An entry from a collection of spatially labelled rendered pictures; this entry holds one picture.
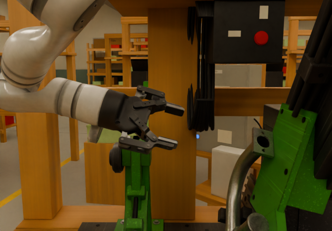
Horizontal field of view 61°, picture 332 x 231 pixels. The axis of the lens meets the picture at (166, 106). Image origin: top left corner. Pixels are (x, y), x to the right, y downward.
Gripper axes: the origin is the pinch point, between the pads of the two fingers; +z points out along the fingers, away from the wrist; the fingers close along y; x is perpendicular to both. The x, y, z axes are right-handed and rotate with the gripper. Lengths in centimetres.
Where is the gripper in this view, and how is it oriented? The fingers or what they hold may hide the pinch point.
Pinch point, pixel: (175, 127)
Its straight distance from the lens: 55.1
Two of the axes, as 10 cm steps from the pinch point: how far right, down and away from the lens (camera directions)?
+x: -1.8, 5.7, 8.0
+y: 1.9, -7.8, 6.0
